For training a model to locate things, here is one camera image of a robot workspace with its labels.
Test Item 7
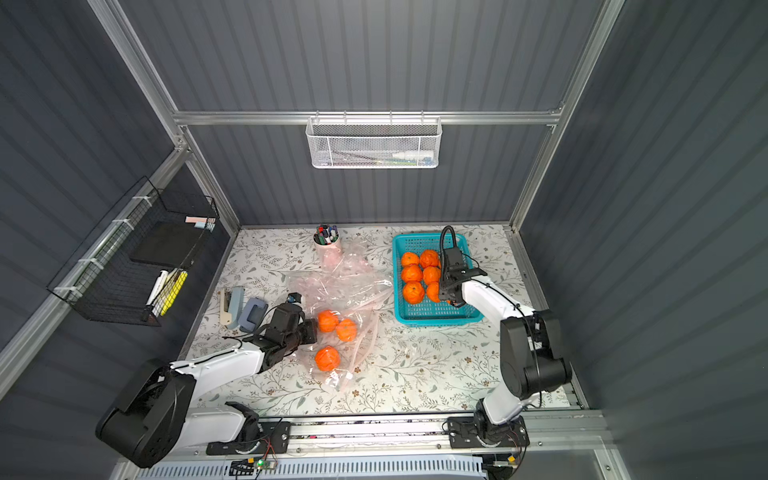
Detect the orange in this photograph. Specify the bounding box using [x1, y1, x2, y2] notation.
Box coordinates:
[402, 281, 425, 305]
[422, 266, 441, 285]
[426, 282, 440, 303]
[401, 264, 423, 283]
[316, 310, 340, 333]
[314, 346, 341, 372]
[335, 318, 358, 342]
[401, 252, 420, 268]

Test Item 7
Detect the orange fruit taken out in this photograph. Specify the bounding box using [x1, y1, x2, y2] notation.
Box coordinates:
[419, 249, 441, 269]

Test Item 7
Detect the clear zip-top bag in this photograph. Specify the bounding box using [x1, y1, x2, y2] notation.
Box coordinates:
[286, 241, 393, 305]
[295, 286, 392, 392]

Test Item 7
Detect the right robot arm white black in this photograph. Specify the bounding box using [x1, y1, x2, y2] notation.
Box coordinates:
[438, 226, 572, 448]

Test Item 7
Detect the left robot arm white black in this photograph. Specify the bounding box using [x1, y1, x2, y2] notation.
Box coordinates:
[95, 302, 318, 468]

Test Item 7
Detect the teal plastic basket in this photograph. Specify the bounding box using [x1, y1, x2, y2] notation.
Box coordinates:
[392, 232, 482, 327]

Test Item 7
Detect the pink pen cup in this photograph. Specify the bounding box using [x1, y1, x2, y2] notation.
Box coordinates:
[313, 224, 343, 268]

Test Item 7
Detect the yellow item in black basket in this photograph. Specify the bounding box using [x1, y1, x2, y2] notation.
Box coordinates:
[153, 270, 188, 317]

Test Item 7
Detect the black notebook in basket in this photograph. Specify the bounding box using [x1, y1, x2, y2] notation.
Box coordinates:
[129, 222, 211, 269]

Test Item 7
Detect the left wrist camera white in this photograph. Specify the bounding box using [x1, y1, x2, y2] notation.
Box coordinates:
[271, 292, 305, 330]

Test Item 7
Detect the white wire mesh basket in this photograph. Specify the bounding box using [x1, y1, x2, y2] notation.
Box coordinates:
[305, 114, 443, 169]

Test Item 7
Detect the black wire wall basket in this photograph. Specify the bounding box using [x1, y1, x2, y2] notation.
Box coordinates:
[48, 182, 219, 327]

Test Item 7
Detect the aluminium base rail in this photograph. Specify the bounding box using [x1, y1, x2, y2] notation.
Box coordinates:
[160, 410, 615, 467]

